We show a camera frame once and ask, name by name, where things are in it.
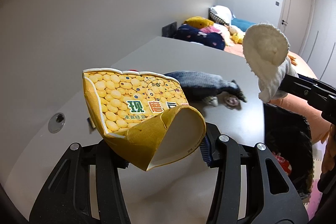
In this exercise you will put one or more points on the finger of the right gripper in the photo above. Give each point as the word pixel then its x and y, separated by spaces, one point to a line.
pixel 318 94

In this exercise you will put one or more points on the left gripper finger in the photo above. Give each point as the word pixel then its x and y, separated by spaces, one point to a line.
pixel 208 146

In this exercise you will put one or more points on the yellow paper snack cup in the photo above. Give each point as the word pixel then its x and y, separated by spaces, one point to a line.
pixel 143 116

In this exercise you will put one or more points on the white cloth rag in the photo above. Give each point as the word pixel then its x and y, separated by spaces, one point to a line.
pixel 266 49

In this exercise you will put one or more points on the black trash bag bin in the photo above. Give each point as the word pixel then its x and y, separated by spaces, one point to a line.
pixel 288 135

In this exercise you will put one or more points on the person's right hand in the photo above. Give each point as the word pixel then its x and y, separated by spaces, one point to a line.
pixel 328 162

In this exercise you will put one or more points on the orange bed cover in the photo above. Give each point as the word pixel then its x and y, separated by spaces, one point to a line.
pixel 320 128

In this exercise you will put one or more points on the blue fish plush toy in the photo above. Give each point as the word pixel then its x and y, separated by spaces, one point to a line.
pixel 206 87

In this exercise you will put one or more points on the white door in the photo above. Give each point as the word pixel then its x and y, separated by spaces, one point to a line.
pixel 295 22

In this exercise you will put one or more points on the yellow duck plush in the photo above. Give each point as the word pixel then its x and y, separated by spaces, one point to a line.
pixel 237 38

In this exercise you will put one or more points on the blue long pillow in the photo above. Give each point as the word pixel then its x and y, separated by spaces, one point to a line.
pixel 242 24

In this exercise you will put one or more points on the colourful foam floor mat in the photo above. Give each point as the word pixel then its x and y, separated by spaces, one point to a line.
pixel 311 203

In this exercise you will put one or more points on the pink blanket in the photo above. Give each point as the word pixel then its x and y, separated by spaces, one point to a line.
pixel 222 31

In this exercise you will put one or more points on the yellow plush pillow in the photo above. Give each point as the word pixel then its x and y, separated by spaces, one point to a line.
pixel 198 22

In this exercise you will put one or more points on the checkered white pillow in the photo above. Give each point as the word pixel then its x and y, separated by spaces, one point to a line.
pixel 221 14

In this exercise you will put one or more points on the black wall socket panel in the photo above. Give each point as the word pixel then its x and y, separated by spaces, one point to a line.
pixel 169 30

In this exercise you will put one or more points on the desk cable grommet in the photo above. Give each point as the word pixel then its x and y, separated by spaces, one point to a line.
pixel 56 123

